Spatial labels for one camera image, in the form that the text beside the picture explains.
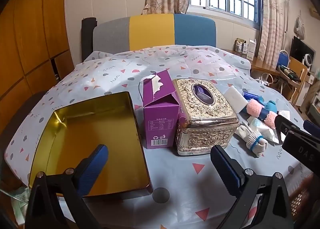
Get black monitor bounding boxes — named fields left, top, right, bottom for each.
left=290, top=37, right=315, bottom=68

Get wooden desk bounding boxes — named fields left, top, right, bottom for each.
left=220, top=49, right=280, bottom=77

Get patterned white bed cover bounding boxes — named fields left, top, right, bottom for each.
left=4, top=44, right=313, bottom=229

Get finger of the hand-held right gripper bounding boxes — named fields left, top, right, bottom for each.
left=274, top=114, right=300, bottom=142
left=303, top=120, right=320, bottom=136

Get pale blue wipes packet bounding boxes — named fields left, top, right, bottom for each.
left=247, top=116, right=282, bottom=144

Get grey yellow blue headboard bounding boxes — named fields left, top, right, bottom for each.
left=92, top=14, right=217, bottom=52

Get purple carton box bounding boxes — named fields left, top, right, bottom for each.
left=139, top=70, right=180, bottom=150

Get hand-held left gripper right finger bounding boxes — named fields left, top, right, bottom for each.
left=210, top=144, right=294, bottom=229

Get white knit gloves bundle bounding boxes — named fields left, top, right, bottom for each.
left=236, top=123, right=268, bottom=157

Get blue plush toy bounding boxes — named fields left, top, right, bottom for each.
left=256, top=96, right=278, bottom=114

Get woven wicker surface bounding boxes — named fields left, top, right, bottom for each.
left=289, top=175, right=316, bottom=221

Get green white packet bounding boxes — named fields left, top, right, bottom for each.
left=9, top=186, right=28, bottom=219

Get black rolled mat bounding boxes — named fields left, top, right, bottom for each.
left=81, top=17, right=97, bottom=62

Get white sponge block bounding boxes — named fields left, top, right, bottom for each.
left=223, top=87, right=247, bottom=113

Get gold tin box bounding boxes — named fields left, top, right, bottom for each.
left=28, top=91, right=151, bottom=197

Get pink towel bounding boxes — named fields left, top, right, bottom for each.
left=246, top=99, right=278, bottom=129

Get orange wooden wardrobe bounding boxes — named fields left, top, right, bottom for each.
left=0, top=0, right=75, bottom=110

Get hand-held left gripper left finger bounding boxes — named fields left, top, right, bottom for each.
left=25, top=144, right=109, bottom=229

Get blue chair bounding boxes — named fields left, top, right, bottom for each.
left=278, top=50, right=290, bottom=68

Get white boxes on desk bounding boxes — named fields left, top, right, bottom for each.
left=235, top=39, right=257, bottom=60

